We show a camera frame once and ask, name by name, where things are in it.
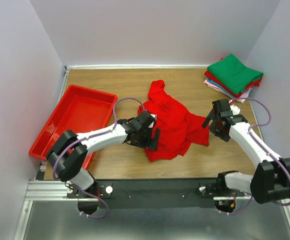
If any red t shirt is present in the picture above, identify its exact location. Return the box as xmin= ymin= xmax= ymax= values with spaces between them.
xmin=204 ymin=57 xmax=262 ymax=100
xmin=143 ymin=80 xmax=209 ymax=162

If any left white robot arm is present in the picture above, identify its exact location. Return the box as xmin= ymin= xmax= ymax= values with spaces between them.
xmin=46 ymin=110 xmax=160 ymax=198

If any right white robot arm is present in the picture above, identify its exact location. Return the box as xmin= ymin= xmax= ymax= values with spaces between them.
xmin=202 ymin=99 xmax=290 ymax=206

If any pink folded t shirt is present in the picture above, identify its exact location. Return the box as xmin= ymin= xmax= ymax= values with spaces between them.
xmin=204 ymin=78 xmax=252 ymax=104

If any blue folded t shirt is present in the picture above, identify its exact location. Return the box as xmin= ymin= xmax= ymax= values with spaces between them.
xmin=204 ymin=78 xmax=237 ymax=99

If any green folded t shirt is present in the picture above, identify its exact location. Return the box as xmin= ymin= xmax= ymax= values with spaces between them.
xmin=206 ymin=53 xmax=264 ymax=93

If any red folded t shirt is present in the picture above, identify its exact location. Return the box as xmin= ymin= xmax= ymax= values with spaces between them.
xmin=204 ymin=57 xmax=262 ymax=100

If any red plastic tray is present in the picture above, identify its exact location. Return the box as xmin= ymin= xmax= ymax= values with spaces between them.
xmin=29 ymin=85 xmax=118 ymax=160

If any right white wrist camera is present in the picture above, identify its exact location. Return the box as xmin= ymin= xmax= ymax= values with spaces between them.
xmin=229 ymin=100 xmax=240 ymax=115

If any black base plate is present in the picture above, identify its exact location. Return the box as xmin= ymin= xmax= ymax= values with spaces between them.
xmin=67 ymin=177 xmax=239 ymax=214

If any aluminium frame rail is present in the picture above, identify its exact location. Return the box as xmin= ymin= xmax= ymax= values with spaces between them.
xmin=14 ymin=161 xmax=70 ymax=240

